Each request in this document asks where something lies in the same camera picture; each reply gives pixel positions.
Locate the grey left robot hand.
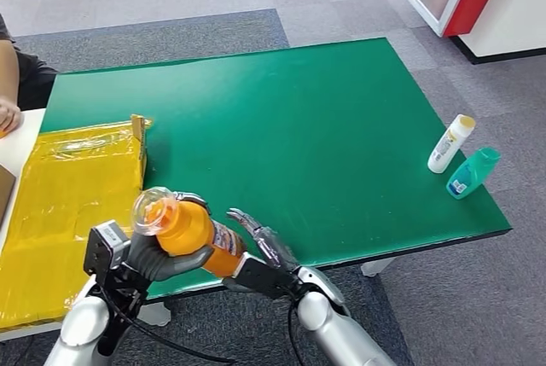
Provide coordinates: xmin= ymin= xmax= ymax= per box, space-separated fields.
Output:
xmin=127 ymin=190 xmax=214 ymax=283

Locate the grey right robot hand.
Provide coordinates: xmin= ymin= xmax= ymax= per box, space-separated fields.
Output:
xmin=225 ymin=207 xmax=301 ymax=272

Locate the orange bottle with clear cap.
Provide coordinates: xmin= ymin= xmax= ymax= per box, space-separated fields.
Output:
xmin=131 ymin=185 xmax=248 ymax=279

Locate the white bottle with yellow cap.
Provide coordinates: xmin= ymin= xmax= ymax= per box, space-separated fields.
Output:
xmin=427 ymin=113 xmax=477 ymax=175

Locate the teal translucent bottle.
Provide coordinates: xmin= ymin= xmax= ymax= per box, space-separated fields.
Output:
xmin=446 ymin=147 xmax=501 ymax=201

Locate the white table foot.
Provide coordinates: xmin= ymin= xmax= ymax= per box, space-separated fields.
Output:
xmin=136 ymin=301 xmax=172 ymax=329
xmin=360 ymin=257 xmax=396 ymax=279

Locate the yellow-taped cardboard box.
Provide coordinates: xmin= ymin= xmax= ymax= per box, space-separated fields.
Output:
xmin=0 ymin=113 xmax=155 ymax=333

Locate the green table mat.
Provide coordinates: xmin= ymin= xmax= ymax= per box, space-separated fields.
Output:
xmin=40 ymin=37 xmax=512 ymax=300

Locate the brown cardboard piece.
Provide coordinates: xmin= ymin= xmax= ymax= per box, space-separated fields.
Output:
xmin=0 ymin=165 xmax=17 ymax=230

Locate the white side table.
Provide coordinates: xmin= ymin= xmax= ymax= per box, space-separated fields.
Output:
xmin=0 ymin=107 xmax=47 ymax=252

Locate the person's hand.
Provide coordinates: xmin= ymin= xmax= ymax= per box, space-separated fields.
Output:
xmin=0 ymin=97 xmax=23 ymax=135

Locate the person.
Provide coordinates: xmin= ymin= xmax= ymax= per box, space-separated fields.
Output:
xmin=0 ymin=13 xmax=59 ymax=113

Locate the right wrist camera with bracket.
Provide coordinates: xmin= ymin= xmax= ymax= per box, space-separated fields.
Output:
xmin=232 ymin=252 xmax=301 ymax=300

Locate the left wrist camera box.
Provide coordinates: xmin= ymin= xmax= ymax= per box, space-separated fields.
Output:
xmin=82 ymin=219 xmax=132 ymax=287

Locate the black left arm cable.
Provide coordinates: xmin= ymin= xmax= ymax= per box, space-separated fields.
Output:
xmin=98 ymin=288 xmax=236 ymax=366

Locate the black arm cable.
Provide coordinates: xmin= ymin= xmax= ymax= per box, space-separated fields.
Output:
xmin=98 ymin=288 xmax=236 ymax=366
xmin=286 ymin=299 xmax=307 ymax=366

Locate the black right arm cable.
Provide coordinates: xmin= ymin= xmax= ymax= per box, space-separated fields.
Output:
xmin=286 ymin=299 xmax=307 ymax=366

